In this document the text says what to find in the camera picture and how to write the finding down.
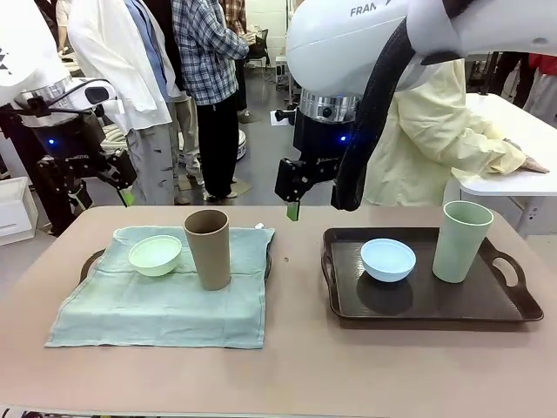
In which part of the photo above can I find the person in plaid shirt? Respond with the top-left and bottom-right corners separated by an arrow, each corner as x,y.
171,0 -> 253,202

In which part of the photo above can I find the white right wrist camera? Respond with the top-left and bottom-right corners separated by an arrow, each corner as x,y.
269,108 -> 299,128

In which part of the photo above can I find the black braided cable sleeve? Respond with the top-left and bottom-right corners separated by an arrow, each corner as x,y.
329,15 -> 419,212

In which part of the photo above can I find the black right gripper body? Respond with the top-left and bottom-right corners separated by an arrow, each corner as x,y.
293,112 -> 363,164

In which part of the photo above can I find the white side table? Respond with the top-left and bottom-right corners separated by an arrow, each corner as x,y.
452,93 -> 557,239

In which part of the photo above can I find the pale green bowl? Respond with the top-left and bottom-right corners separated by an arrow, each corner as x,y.
128,234 -> 183,278

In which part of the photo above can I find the black stand pole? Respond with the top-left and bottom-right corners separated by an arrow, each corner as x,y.
480,51 -> 501,98

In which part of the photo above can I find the person in red jacket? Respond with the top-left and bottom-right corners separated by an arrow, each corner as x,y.
521,51 -> 557,121

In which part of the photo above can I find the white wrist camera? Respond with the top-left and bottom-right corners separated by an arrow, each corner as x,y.
69,77 -> 119,109
269,108 -> 299,128

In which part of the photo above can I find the person in yellow gown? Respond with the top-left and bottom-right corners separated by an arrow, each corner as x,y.
363,58 -> 527,208

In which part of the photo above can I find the person in black clothes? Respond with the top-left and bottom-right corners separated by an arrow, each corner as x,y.
491,51 -> 536,98

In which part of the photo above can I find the right forearm in yellow sleeve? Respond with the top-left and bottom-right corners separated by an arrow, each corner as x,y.
434,108 -> 527,175

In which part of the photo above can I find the white storage box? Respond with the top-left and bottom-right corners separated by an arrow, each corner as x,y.
0,176 -> 37,247

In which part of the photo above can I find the person's right hand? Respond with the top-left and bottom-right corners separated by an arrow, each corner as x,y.
522,155 -> 552,175

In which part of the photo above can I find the tall pale green cup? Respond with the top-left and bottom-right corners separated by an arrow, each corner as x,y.
431,200 -> 495,284

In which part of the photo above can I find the black office chair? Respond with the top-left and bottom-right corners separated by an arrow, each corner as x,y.
247,28 -> 272,71

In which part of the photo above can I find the pale blue bowl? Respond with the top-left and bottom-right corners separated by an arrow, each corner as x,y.
359,238 -> 418,283

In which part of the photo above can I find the tall brown cup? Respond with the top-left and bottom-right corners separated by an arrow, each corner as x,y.
182,210 -> 232,292

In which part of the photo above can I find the white round platform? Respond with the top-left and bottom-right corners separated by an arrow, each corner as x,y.
234,127 -> 250,165

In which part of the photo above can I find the teal cloth mat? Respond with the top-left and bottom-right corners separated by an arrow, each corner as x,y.
44,223 -> 277,350

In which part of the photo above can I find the white ribbed round cushion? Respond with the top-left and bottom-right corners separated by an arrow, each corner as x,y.
100,124 -> 131,154

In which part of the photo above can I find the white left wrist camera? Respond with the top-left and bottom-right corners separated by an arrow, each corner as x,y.
69,77 -> 119,109

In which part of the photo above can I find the grey sewing workbench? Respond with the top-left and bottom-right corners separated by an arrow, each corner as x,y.
273,54 -> 302,110

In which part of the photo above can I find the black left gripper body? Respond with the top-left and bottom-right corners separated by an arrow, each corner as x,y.
30,108 -> 108,180

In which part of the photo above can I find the dark brown tray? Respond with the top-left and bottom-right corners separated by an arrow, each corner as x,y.
79,247 -> 273,285
321,226 -> 545,331

